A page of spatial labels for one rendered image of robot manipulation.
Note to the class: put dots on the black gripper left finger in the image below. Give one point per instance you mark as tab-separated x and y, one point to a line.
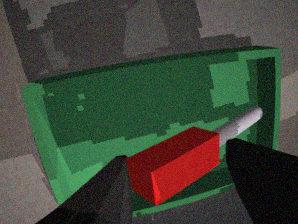
105	199

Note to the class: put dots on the green tray rim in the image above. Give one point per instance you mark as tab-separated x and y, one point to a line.
268	98

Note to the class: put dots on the green tray floor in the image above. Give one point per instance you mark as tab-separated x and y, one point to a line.
93	124

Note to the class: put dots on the red-headed pin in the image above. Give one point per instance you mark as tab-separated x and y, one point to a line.
163	170

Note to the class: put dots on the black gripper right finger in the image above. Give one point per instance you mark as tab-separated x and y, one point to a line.
266	180

